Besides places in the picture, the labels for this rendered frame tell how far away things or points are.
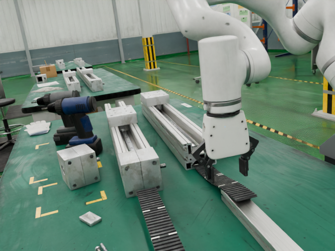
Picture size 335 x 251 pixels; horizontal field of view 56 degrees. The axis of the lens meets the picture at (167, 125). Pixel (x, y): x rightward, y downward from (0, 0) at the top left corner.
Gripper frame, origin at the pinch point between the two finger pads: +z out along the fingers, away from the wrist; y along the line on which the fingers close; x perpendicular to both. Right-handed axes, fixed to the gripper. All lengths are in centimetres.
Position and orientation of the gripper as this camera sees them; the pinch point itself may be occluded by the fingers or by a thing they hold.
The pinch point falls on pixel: (227, 173)
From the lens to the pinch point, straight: 77.3
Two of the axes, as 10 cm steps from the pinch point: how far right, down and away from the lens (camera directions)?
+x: -2.4, -2.5, 9.4
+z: 1.2, 9.5, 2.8
